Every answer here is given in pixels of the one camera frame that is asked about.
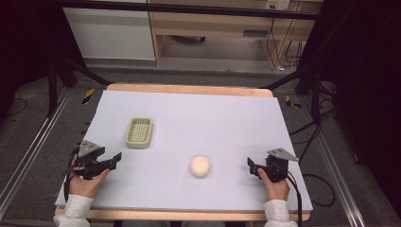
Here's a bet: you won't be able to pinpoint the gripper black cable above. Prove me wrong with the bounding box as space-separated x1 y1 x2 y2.
62 146 81 202
285 171 304 227

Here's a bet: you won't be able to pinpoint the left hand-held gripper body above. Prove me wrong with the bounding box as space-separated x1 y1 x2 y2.
65 139 117 181

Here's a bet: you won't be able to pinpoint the white table mat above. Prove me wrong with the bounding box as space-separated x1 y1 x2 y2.
54 89 314 213

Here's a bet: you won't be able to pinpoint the person's right hand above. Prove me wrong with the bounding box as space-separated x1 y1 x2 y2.
256 167 291 201

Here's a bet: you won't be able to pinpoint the hanging desk cables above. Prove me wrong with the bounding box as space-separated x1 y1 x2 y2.
266 9 304 69

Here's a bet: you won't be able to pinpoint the yellow black floor tape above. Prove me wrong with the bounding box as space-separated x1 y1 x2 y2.
285 95 302 110
81 87 96 105

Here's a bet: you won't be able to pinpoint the person's left hand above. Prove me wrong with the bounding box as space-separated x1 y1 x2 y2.
69 158 111 199

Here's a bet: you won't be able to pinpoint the black horizontal frame bar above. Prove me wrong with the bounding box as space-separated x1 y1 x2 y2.
46 0 320 21

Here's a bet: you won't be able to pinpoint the green soap dish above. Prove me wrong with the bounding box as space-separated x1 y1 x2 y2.
125 116 154 149

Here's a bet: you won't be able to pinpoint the black floor cable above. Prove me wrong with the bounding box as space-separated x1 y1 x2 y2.
288 88 337 208

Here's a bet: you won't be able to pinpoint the wooden desk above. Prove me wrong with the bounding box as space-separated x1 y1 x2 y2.
147 0 324 69

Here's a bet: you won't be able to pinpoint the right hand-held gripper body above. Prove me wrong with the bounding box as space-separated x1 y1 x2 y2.
256 148 300 183

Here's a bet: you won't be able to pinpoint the round white soap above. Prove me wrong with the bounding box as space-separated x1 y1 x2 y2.
189 154 212 178

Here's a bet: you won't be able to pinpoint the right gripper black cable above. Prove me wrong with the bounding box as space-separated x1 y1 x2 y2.
285 171 304 227

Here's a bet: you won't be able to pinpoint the metal floor rail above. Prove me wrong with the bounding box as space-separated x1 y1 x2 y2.
0 88 74 220
299 94 376 227

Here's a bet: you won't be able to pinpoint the black metal frame stand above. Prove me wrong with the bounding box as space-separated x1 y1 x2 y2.
46 25 112 118
259 37 325 126

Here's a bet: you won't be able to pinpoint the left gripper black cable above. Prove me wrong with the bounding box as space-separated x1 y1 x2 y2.
62 146 81 202

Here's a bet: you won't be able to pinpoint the white cabinet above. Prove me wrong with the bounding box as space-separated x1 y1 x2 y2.
61 0 156 61

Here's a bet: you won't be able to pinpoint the wall power socket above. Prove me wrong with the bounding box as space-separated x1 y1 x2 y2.
265 0 291 11

